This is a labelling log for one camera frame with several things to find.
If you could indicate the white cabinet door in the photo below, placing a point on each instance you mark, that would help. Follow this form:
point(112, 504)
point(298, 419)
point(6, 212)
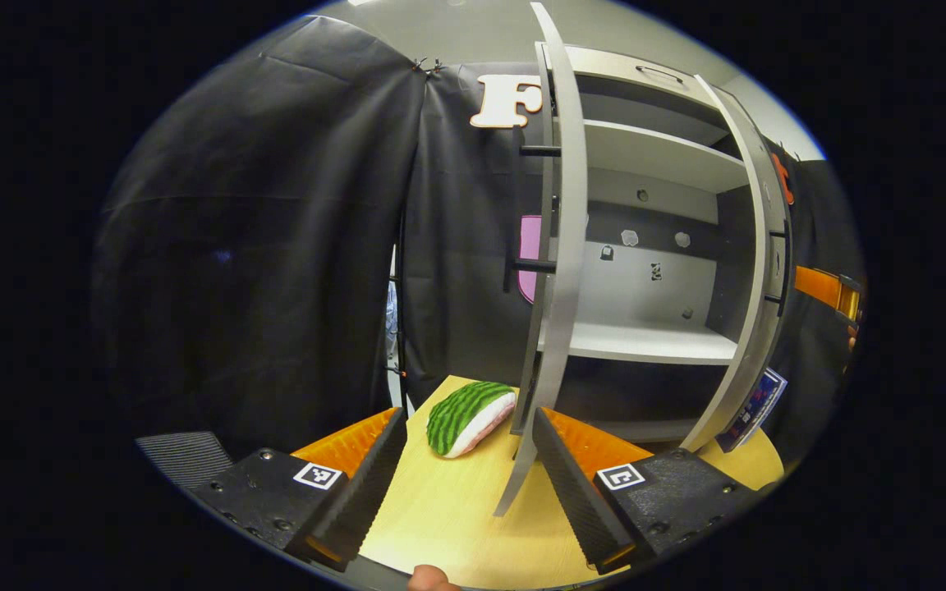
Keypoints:
point(760, 246)
point(571, 246)

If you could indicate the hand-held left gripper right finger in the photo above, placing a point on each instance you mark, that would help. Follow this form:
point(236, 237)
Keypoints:
point(571, 492)

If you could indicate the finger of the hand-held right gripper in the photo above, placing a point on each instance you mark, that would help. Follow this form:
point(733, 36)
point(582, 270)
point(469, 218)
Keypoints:
point(818, 283)

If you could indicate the watermelon slice plush toy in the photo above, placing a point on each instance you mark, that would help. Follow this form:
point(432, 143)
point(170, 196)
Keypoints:
point(465, 414)

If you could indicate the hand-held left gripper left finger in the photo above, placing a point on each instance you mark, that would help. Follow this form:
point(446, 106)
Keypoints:
point(366, 492)

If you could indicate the white cabinet drawer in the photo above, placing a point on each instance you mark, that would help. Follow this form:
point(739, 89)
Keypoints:
point(604, 66)

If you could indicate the white and grey cabinet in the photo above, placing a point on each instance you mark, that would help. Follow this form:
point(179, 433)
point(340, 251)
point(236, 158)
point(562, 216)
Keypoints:
point(654, 287)

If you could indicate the black backdrop cloth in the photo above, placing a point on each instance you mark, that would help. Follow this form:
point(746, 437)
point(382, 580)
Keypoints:
point(259, 246)

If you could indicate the dark printed box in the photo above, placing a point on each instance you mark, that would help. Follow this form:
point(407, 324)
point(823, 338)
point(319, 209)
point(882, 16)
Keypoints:
point(756, 406)

